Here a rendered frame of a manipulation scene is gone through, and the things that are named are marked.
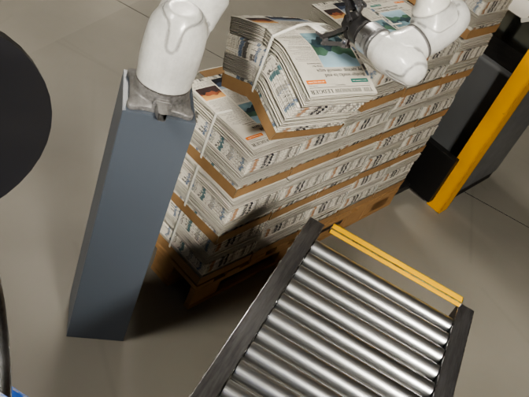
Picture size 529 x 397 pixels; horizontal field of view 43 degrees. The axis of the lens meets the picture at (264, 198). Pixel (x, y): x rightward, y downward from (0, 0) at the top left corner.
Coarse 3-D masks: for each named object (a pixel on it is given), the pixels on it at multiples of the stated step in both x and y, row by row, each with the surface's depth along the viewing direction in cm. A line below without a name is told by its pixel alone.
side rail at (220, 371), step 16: (320, 224) 203; (304, 240) 195; (288, 256) 188; (304, 256) 190; (288, 272) 183; (272, 288) 177; (256, 304) 171; (272, 304) 173; (240, 320) 168; (256, 320) 167; (240, 336) 162; (224, 352) 157; (240, 352) 158; (224, 368) 153; (208, 384) 149; (224, 384) 150
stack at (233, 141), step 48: (240, 96) 235; (192, 144) 236; (240, 144) 219; (288, 144) 231; (336, 144) 260; (384, 144) 298; (192, 192) 243; (288, 192) 257; (336, 192) 296; (192, 240) 251; (240, 240) 259; (288, 240) 298; (192, 288) 260
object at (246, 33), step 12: (240, 24) 207; (252, 24) 202; (264, 24) 200; (276, 24) 204; (288, 24) 207; (228, 36) 212; (240, 36) 208; (252, 36) 203; (228, 48) 213; (240, 48) 209; (252, 48) 204; (228, 60) 213; (240, 60) 208; (252, 60) 204; (228, 72) 214; (240, 72) 209; (252, 72) 205
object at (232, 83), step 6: (222, 78) 217; (228, 78) 214; (234, 78) 212; (222, 84) 218; (228, 84) 215; (234, 84) 213; (240, 84) 210; (246, 84) 208; (234, 90) 213; (240, 90) 211; (246, 90) 208; (246, 96) 209
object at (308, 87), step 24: (288, 48) 193; (312, 48) 199; (336, 48) 205; (288, 72) 193; (312, 72) 192; (336, 72) 198; (360, 72) 204; (264, 96) 202; (288, 96) 194; (312, 96) 188; (336, 96) 194; (360, 96) 202; (288, 120) 197; (312, 120) 205; (336, 120) 213
